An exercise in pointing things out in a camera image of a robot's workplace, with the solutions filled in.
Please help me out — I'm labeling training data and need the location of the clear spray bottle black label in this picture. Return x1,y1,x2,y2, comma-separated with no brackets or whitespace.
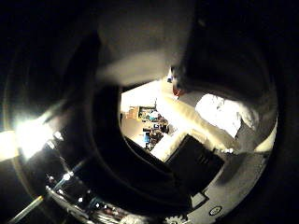
62,0,278,105

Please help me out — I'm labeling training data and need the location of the white checked cloth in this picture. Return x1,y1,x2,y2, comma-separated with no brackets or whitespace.
194,92,260,139

